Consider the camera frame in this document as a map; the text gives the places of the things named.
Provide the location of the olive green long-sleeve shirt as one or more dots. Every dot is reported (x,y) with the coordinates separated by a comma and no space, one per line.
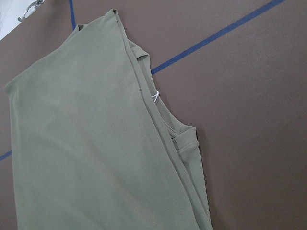
(94,147)

